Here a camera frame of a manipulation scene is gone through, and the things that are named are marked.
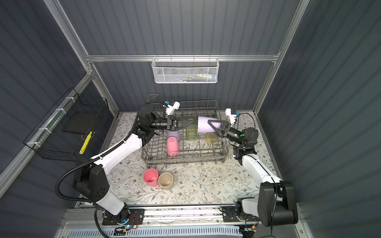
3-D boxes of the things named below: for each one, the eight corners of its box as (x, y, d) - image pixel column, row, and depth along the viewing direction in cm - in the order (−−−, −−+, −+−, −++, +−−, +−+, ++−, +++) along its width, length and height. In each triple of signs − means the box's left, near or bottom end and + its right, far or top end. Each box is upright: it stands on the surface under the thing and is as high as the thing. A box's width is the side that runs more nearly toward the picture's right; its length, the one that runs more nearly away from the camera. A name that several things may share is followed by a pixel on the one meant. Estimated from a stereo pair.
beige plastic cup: (160, 192, 83) (157, 186, 75) (162, 179, 88) (159, 172, 80) (172, 192, 83) (169, 186, 75) (173, 179, 88) (171, 172, 80)
